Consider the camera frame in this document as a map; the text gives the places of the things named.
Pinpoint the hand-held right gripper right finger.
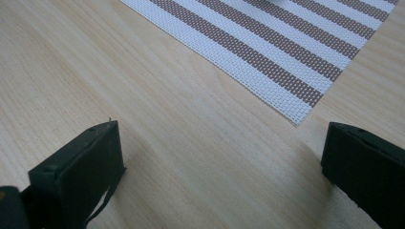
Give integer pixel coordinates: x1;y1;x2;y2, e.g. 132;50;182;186
320;121;405;229

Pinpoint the striped woven placemat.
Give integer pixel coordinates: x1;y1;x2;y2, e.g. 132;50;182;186
119;0;400;128

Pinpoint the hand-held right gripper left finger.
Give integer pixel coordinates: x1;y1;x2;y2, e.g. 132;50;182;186
20;119;127;229

